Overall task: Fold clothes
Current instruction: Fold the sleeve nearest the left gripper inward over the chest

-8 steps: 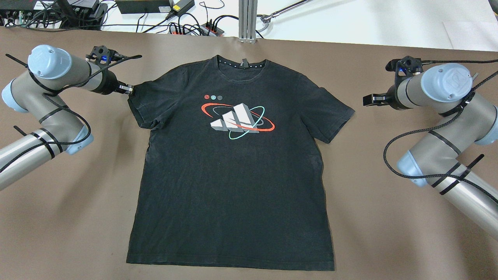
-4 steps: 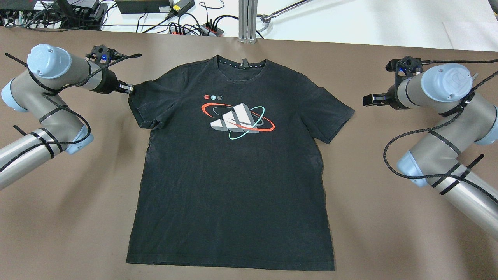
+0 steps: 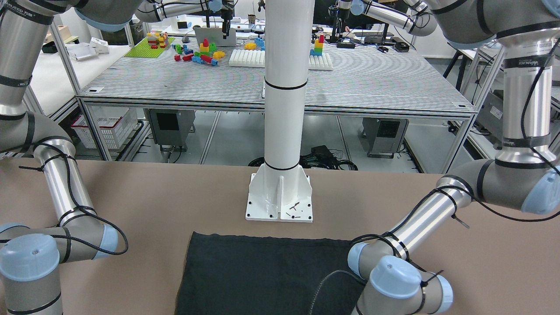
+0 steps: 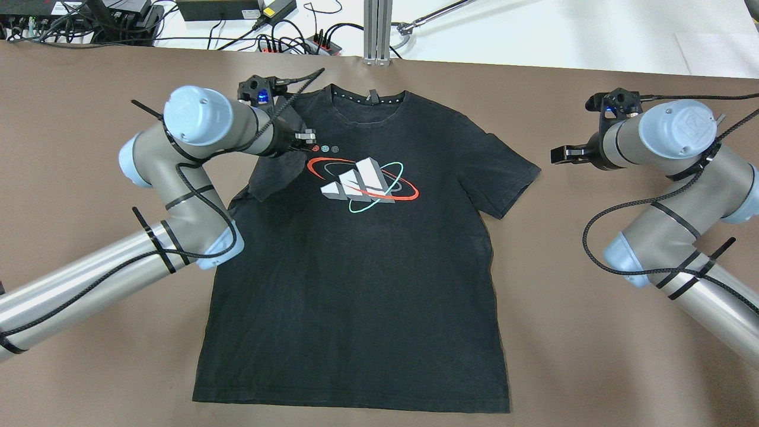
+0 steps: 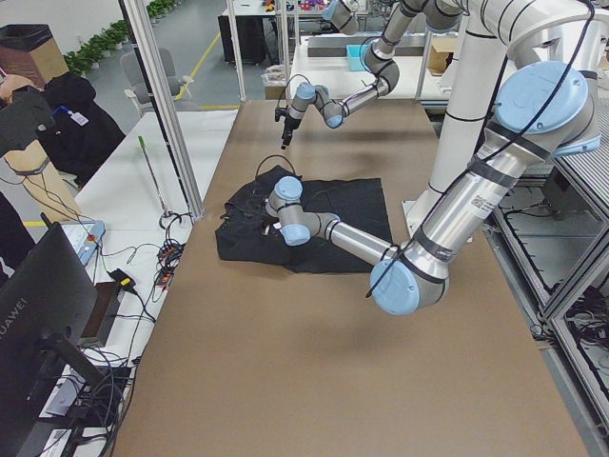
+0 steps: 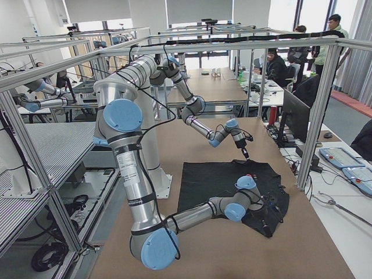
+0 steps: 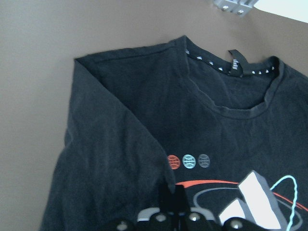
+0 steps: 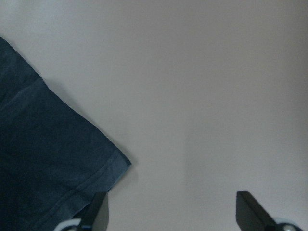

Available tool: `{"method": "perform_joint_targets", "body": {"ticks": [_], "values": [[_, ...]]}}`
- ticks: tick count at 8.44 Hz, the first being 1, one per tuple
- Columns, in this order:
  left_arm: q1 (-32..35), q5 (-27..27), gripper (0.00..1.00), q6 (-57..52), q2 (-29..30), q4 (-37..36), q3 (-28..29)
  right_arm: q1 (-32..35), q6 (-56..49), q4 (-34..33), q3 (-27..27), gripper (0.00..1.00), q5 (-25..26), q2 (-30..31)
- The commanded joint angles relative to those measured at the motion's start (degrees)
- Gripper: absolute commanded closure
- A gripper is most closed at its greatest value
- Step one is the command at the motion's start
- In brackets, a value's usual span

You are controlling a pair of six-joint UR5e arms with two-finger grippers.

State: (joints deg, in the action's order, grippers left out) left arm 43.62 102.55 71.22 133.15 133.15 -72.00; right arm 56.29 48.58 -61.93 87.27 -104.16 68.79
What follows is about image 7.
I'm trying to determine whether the aluminium frame post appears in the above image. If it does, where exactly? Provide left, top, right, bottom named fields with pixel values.
left=212, top=0, right=258, bottom=17

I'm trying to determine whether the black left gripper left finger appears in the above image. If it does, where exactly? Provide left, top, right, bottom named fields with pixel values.
left=105, top=218, right=153, bottom=231

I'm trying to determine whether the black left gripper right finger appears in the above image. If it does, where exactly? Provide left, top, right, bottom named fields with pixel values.
left=211, top=217, right=268, bottom=231

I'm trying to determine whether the black printed t-shirt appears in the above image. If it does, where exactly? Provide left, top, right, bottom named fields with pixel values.
left=40, top=36, right=308, bottom=231

